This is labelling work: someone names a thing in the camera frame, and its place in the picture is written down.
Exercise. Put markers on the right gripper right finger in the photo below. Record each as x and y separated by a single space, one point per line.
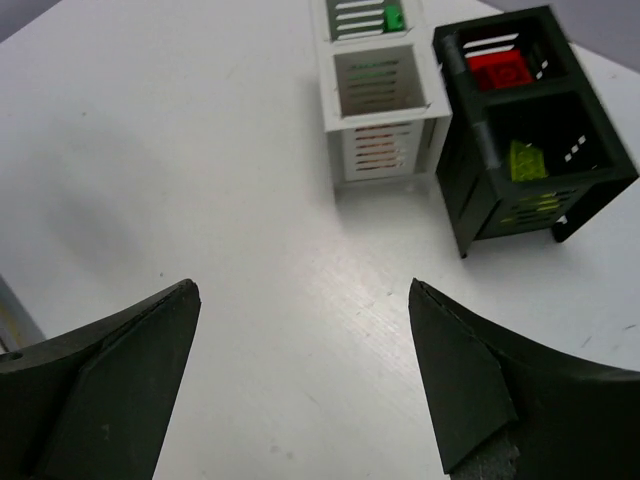
505 407

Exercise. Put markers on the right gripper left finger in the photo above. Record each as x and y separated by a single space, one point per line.
96 402

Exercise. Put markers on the yellow green long brick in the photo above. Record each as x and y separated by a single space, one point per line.
526 162

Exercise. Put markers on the red rounded lego brick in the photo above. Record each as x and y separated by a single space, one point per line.
500 70

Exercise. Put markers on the green long lego piece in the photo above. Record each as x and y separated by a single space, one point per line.
393 19

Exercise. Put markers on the black slotted container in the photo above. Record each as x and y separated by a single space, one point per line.
559 113

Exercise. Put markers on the white slotted container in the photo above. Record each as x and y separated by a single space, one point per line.
384 105

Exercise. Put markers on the aluminium table rail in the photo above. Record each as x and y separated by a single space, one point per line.
18 328

